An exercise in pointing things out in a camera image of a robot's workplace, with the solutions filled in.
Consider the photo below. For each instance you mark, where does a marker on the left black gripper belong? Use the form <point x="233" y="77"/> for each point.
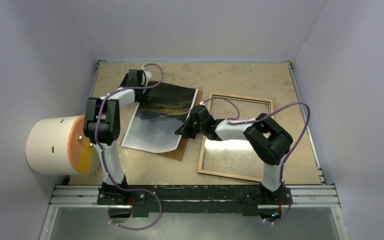
<point x="145" y="92"/>

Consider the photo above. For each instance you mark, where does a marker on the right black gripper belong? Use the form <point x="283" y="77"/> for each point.
<point x="185" y="130"/>

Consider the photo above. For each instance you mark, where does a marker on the dark landscape photo print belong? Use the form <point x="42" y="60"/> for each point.
<point x="159" y="122"/>

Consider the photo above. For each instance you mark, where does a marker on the wooden picture frame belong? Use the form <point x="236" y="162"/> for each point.
<point x="225" y="97"/>

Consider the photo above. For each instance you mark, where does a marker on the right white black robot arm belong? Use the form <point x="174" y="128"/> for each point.
<point x="269" y="140"/>

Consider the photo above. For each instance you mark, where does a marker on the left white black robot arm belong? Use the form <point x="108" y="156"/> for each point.
<point x="102" y="125"/>

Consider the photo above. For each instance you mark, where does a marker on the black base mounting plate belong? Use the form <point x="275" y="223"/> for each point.
<point x="248" y="200"/>

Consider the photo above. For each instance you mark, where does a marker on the white cylinder with orange lid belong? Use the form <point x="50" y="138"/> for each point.
<point x="58" y="146"/>

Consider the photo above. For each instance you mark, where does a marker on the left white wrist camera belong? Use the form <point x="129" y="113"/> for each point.
<point x="146" y="76"/>

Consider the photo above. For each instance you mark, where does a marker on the aluminium rail frame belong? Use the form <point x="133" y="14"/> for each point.
<point x="315" y="208"/>

